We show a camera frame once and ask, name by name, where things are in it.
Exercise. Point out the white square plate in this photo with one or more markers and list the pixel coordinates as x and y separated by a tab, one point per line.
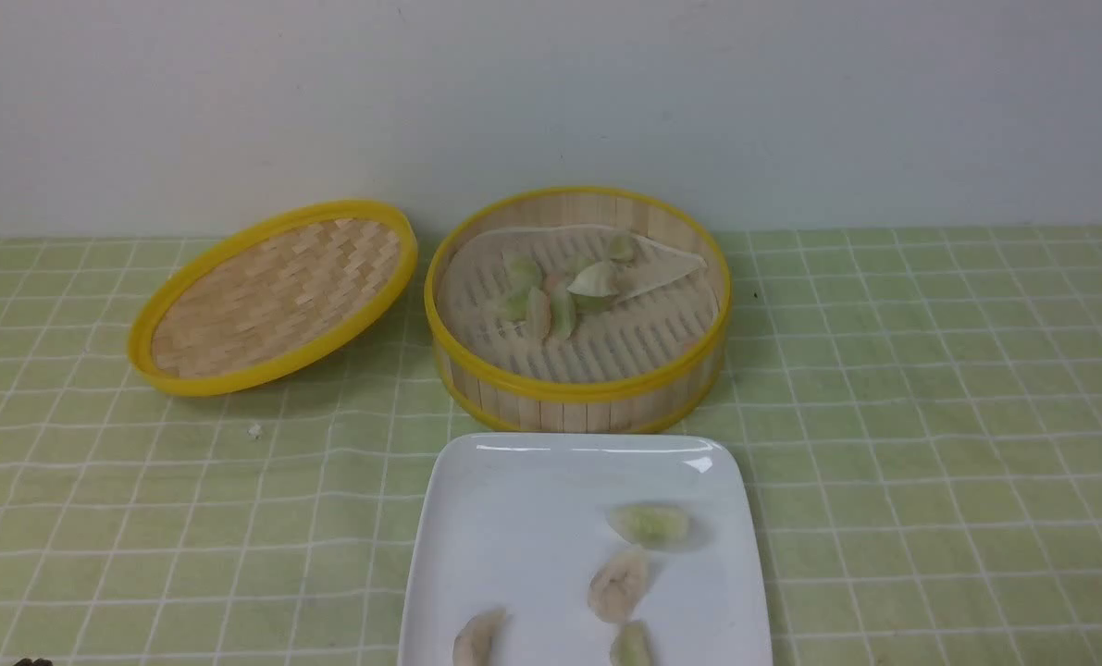
520	523

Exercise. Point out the green dumpling on plate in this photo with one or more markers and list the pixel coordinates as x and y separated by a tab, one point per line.
651	525

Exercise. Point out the pale white dumpling on plate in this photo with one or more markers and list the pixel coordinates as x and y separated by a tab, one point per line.
619	585

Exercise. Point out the pale dumpling plate bottom left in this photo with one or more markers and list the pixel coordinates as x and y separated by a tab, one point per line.
474	644

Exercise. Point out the green dumpling plate bottom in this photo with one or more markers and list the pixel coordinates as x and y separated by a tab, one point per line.
631	645

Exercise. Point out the green dumpling steamer middle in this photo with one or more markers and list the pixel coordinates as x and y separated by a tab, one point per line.
562	305

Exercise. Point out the green dumpling steamer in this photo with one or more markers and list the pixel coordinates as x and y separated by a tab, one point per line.
524	275
621	248
562	305

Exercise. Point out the pale pink dumpling steamer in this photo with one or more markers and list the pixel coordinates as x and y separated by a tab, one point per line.
538	317

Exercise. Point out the green dumpling steamer left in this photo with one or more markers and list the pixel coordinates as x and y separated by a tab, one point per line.
524	275

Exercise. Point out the white dumpling steamer centre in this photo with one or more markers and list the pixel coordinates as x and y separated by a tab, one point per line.
596	281

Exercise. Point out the green dumpling steamer top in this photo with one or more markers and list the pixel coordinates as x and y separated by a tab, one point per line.
621	248

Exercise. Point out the yellow rimmed bamboo steamer basket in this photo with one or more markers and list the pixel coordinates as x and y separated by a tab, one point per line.
642	404

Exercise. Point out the yellow rimmed bamboo steamer lid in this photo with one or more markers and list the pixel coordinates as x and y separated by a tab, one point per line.
274	298

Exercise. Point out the green checkered tablecloth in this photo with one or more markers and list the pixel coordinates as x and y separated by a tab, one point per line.
917	415

